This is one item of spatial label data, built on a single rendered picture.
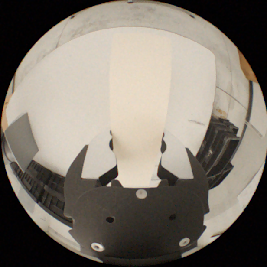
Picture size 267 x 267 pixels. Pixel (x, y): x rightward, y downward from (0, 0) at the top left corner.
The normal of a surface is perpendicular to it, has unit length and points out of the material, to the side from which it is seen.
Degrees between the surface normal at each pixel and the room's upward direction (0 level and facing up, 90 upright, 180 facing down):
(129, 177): 0
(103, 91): 0
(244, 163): 90
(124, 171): 0
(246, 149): 90
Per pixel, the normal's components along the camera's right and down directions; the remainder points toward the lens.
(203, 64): 0.00, 0.50
